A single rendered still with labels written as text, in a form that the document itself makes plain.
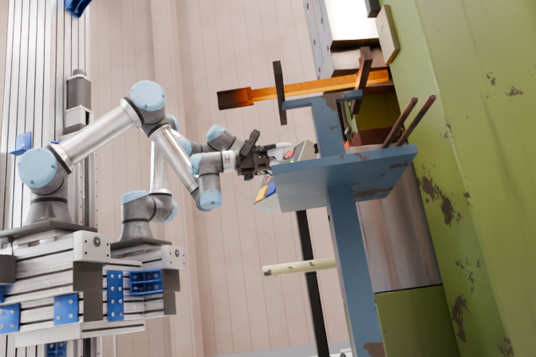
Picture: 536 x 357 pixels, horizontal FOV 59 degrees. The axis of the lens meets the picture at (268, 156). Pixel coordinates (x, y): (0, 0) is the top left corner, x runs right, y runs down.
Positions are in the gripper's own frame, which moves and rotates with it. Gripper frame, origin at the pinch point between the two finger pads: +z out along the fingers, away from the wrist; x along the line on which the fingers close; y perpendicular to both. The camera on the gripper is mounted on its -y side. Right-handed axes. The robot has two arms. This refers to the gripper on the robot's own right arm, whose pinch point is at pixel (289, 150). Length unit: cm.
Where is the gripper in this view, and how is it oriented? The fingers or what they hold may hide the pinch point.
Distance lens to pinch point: 169.5
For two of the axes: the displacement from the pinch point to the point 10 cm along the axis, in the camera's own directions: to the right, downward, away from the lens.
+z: 9.9, -0.9, 1.4
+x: 1.0, -3.4, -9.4
